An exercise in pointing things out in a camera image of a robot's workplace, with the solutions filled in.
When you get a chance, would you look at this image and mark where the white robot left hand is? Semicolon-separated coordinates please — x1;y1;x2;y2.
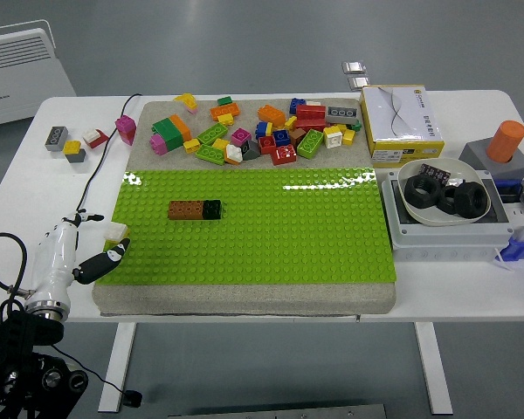
26;209;132;307

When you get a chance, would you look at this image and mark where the grey three-hole brick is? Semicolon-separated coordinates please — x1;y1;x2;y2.
44;125;69;153
325;106;360;126

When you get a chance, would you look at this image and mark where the tall pink brick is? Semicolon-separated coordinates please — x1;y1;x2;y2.
114;114;138;147

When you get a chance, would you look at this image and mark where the pink building brick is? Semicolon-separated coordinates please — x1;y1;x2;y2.
148;133;170;156

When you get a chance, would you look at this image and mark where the black building brick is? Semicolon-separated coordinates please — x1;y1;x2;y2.
202;199;224;221

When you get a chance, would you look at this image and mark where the large dark green brick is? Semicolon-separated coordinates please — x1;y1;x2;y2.
151;117;185;153

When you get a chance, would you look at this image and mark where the large orange brick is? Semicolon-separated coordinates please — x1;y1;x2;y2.
168;113;194;143

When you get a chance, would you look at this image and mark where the lime green long brick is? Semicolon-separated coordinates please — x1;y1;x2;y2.
296;128;325;161
196;121;230;147
194;143;226;166

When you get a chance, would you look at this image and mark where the green studded baseplate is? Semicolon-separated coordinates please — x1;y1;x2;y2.
93;168;398;287

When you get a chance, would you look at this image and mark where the magenta building brick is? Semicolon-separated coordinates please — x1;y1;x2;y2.
230;127;253;148

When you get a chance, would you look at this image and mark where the orange building brick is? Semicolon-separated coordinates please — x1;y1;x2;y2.
257;104;287;129
209;103;241;122

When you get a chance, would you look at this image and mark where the grey sloped brick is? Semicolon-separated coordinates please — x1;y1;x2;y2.
239;139;262;161

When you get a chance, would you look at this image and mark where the large red brick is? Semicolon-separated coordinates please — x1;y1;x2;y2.
294;103;328;132

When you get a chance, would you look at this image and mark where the white table leg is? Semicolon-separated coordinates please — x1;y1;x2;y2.
96;321;137;414
413;321;454;415

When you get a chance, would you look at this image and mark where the white panel heater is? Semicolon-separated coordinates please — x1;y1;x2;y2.
0;19;78;130

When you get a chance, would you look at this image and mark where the grey-brown foam mat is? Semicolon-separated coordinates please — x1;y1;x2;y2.
93;98;398;317

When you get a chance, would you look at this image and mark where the white and yellow cardboard box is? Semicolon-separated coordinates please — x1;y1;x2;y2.
358;84;445;168

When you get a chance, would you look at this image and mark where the large black hex nut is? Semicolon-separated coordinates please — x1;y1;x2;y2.
403;175;442;207
452;181;491;219

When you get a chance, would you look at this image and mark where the light grey junction box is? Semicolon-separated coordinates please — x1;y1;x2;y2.
380;168;515;263

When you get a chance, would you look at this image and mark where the purple circuit board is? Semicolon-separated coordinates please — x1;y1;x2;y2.
418;162;452;182

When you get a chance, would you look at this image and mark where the small black hex nut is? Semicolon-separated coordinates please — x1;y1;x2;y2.
436;185;459;215

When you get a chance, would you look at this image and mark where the white bowl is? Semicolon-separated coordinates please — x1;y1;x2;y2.
396;157;493;227

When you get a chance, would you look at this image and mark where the grey block with hole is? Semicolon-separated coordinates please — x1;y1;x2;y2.
458;138;524;181

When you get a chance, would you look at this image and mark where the dark blue plastic part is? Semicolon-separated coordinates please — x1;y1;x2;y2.
496;178;524;203

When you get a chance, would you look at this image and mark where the orange cylinder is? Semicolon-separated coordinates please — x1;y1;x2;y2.
486;120;524;164

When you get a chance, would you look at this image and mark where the thin black table cable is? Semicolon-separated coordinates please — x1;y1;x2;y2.
75;93;143;213

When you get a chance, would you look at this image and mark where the black floor cable with plug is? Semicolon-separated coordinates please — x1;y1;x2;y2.
52;343;143;408

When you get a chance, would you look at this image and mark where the white cable tie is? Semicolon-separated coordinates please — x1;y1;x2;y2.
493;247;517;272

